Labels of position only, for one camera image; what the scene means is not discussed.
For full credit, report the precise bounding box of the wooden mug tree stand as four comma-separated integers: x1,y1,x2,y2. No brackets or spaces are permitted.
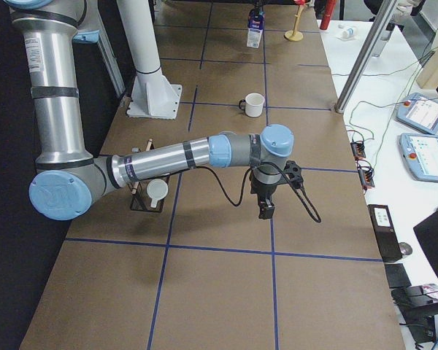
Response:
284,0,307,42

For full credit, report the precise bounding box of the red bottle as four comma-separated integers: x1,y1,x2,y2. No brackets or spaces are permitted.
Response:
320,0,337,31

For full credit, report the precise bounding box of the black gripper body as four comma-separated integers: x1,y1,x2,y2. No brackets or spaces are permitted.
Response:
250,174,277,206

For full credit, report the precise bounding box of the black box with label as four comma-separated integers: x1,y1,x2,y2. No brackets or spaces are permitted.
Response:
367,204,402,263

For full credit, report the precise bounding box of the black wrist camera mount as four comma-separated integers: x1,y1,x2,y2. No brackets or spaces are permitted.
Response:
284,160,304,190

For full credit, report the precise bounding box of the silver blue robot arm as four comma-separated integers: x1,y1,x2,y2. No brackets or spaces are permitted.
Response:
8,1,294,221

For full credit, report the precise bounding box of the black wire cup rack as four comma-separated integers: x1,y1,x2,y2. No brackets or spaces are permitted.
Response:
129,138,168,213

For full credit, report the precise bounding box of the aluminium frame post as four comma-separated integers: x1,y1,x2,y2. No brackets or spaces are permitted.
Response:
334,0,397,114

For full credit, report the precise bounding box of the white enamel cup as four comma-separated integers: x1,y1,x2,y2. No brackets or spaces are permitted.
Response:
238,93,265,117

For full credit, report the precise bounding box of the teach pendant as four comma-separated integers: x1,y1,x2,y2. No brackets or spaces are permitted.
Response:
399,133,438,183
396,93,438,135

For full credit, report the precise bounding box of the lower teach pendant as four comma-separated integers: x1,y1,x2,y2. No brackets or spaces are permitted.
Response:
399,133,438,183

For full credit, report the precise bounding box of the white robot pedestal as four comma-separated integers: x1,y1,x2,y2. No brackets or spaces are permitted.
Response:
117,0,183,120

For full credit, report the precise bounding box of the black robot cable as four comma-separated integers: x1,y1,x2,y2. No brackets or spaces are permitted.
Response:
189,162,322,224

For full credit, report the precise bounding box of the upper teach pendant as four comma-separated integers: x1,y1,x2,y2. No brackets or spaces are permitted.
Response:
396,93,438,135

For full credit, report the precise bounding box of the blue white milk carton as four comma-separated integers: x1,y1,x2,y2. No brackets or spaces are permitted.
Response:
247,9,264,48

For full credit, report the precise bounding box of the white cup on rack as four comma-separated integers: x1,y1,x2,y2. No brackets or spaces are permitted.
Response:
146,179,169,209

